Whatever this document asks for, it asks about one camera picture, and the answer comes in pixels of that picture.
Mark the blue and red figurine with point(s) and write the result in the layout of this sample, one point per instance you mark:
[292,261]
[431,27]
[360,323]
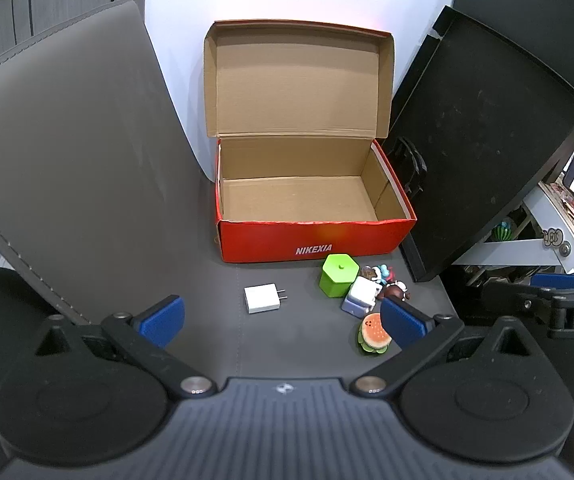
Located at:
[379,274]

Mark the red cardboard shoe box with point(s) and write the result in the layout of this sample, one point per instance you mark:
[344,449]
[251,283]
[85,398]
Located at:
[317,245]

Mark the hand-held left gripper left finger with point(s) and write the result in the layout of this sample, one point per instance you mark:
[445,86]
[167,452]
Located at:
[164,320]

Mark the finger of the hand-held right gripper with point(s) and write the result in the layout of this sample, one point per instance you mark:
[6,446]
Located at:
[554,281]
[517,295]

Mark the brown figurine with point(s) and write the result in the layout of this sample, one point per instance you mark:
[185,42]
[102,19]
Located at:
[394,291]

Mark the green hexagonal box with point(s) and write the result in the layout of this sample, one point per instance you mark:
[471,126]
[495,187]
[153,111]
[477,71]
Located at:
[337,272]

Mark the white wall charger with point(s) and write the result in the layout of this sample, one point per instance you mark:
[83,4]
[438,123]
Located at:
[262,300]

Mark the burger toy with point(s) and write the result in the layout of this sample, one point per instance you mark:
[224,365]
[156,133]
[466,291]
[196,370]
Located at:
[373,332]

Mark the grey leather desk mat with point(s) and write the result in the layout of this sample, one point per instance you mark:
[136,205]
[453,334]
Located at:
[67,160]

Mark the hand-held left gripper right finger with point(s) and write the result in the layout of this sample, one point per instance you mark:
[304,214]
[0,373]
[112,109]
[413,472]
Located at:
[399,322]

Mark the white shelf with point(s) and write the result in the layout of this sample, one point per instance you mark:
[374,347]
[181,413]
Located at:
[542,247]

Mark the black monitor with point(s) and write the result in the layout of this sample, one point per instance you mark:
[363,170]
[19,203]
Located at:
[482,160]

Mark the white and blue cube toy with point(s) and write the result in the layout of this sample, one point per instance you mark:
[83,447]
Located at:
[362,295]

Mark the watermelon ball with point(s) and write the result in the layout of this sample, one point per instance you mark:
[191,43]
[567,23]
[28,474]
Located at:
[503,230]

